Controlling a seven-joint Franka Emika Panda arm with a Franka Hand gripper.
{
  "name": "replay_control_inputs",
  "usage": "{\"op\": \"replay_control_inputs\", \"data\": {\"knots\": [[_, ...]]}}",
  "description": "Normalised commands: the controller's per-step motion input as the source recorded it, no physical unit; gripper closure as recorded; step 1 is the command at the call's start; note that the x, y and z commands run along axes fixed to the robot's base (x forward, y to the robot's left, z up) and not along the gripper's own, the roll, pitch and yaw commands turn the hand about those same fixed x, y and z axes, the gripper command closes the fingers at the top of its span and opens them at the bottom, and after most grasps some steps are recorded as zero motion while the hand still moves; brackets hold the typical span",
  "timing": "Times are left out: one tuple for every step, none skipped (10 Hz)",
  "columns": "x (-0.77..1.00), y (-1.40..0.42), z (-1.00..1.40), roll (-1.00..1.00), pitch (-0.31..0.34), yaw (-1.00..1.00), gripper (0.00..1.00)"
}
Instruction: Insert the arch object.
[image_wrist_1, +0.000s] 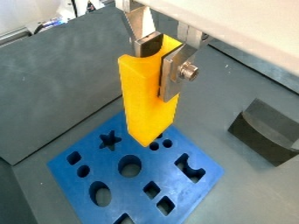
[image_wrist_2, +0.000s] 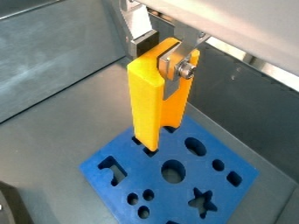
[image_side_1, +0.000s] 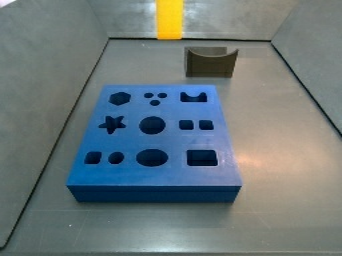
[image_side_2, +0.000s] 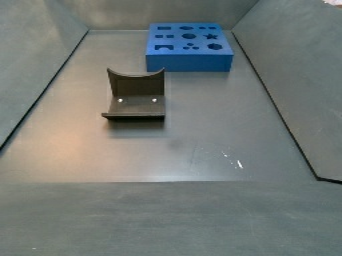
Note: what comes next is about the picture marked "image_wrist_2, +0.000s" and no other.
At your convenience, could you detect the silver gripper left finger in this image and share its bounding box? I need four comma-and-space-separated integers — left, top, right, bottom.
119, 0, 159, 59

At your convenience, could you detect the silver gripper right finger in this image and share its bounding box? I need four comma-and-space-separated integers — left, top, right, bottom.
158, 21, 211, 100

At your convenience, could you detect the yellow arch block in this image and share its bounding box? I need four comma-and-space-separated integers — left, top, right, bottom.
127, 38, 200, 151

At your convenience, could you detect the blue foam shape board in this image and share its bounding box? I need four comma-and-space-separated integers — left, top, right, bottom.
79, 116, 258, 224

